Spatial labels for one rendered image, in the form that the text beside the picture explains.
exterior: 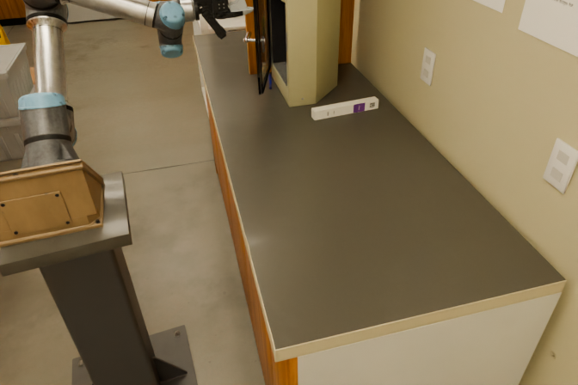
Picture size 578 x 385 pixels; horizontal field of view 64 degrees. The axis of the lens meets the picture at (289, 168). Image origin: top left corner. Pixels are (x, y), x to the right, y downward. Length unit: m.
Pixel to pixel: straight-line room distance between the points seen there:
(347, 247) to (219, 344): 1.12
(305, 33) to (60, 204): 1.00
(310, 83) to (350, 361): 1.08
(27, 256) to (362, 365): 0.87
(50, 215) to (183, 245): 1.38
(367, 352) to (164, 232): 1.83
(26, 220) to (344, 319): 0.84
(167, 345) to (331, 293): 1.24
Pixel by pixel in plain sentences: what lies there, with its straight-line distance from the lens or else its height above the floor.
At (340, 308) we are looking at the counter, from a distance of 1.07.
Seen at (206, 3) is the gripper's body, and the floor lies 1.36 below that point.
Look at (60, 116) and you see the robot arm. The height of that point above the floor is 1.20.
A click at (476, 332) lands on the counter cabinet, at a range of 1.24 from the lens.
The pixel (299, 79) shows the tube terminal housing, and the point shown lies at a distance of 1.80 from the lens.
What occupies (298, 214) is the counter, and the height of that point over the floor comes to 0.94.
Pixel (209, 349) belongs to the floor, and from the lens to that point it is 2.18.
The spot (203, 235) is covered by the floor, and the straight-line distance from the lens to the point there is 2.67.
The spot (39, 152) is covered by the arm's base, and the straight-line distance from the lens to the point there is 1.35.
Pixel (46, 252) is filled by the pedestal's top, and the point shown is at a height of 0.94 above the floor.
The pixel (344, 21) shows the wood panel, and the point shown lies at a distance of 2.20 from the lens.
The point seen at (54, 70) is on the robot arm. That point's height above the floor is 1.24.
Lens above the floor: 1.77
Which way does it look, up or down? 35 degrees down
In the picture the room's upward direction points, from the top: 1 degrees counter-clockwise
